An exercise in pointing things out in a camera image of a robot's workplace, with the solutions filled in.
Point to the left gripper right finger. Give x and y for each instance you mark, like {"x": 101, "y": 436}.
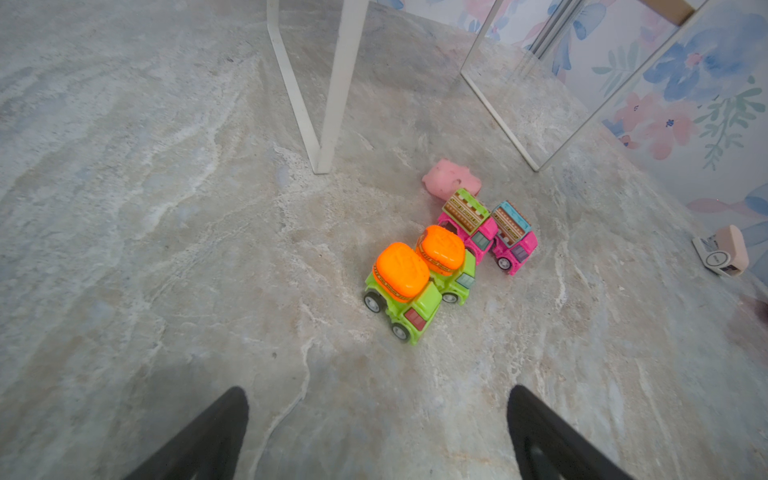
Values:
{"x": 547, "y": 447}

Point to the pink truck blue top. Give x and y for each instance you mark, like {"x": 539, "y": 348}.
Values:
{"x": 515, "y": 240}

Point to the green orange toy truck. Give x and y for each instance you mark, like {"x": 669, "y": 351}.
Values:
{"x": 400, "y": 286}
{"x": 452, "y": 266}

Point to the pink truck green top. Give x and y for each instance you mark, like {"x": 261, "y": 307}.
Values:
{"x": 468, "y": 218}

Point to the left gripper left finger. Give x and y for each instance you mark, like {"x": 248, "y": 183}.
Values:
{"x": 207, "y": 448}

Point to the wooden two-tier white-frame shelf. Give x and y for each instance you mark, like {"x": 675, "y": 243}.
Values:
{"x": 320, "y": 148}

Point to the left green orange toy truck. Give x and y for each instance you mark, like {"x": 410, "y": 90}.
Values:
{"x": 400, "y": 286}

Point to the right green orange toy truck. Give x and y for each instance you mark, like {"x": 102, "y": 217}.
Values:
{"x": 452, "y": 266}

